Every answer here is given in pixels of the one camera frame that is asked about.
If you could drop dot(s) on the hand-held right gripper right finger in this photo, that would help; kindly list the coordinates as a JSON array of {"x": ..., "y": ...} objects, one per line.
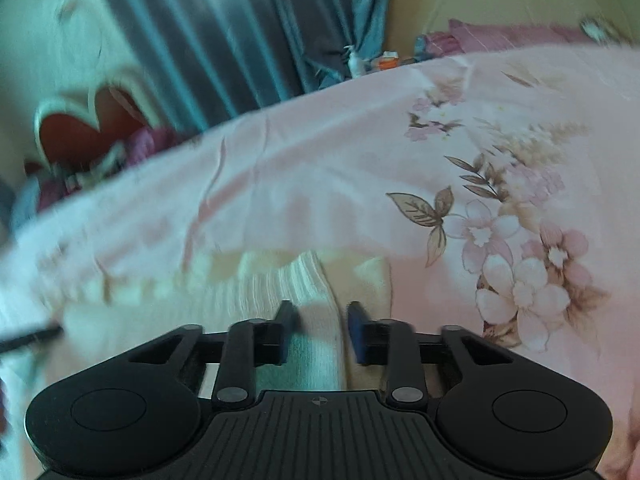
[{"x": 356, "y": 330}]

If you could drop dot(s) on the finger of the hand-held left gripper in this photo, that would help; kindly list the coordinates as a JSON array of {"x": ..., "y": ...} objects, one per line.
[{"x": 35, "y": 336}]

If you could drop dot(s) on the dark red cloth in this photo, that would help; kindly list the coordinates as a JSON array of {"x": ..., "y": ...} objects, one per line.
[{"x": 150, "y": 145}]

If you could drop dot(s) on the white pump bottle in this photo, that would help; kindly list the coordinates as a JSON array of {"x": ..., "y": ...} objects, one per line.
[{"x": 356, "y": 62}]

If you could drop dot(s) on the white knit sweater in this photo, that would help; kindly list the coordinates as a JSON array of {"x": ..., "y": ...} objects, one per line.
[{"x": 310, "y": 290}]

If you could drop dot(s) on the orange box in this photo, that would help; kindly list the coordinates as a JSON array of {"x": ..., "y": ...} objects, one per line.
[{"x": 389, "y": 61}]

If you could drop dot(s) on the patterned pillow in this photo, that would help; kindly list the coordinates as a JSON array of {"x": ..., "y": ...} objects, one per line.
[{"x": 597, "y": 29}]

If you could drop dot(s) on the pink pillow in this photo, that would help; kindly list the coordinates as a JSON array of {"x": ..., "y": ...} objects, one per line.
[{"x": 500, "y": 35}]

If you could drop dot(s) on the blue pillow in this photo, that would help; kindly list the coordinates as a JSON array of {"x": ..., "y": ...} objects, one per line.
[{"x": 27, "y": 200}]

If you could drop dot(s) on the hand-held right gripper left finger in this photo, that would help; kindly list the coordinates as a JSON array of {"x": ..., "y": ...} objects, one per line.
[{"x": 286, "y": 330}]

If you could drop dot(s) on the blue curtain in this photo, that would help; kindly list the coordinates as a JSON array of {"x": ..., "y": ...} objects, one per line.
[{"x": 200, "y": 35}]

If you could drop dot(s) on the bed with pink floral sheet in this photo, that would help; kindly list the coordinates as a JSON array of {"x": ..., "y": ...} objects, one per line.
[{"x": 325, "y": 170}]

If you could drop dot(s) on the red-brown headboard with cream trim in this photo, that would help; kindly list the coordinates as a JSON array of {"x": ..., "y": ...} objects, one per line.
[{"x": 65, "y": 135}]

